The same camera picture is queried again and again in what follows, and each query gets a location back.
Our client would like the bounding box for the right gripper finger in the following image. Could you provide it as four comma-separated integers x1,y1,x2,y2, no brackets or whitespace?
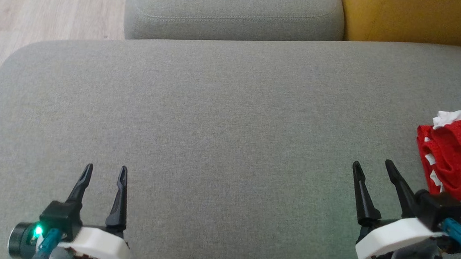
348,160,386,228
381,160,422,220

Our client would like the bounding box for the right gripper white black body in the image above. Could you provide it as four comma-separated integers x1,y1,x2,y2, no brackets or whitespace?
354,214,446,259

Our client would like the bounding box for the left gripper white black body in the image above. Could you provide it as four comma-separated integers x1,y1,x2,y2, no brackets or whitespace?
56,223,132,259

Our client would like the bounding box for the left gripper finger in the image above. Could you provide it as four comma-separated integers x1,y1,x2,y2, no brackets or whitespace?
66,162,94,207
105,165,131,229

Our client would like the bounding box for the large grey sofa ottoman cushion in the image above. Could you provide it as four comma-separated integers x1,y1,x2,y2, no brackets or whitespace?
0,10,461,259

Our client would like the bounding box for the large yellow sofa back cushion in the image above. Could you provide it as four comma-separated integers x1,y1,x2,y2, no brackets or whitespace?
335,0,461,50

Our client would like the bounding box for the grey sofa seat cushion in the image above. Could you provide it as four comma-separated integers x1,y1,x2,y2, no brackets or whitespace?
123,0,347,56

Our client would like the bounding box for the left arm black cable blue plug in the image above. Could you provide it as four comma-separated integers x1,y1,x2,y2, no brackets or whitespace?
33,226,63,259

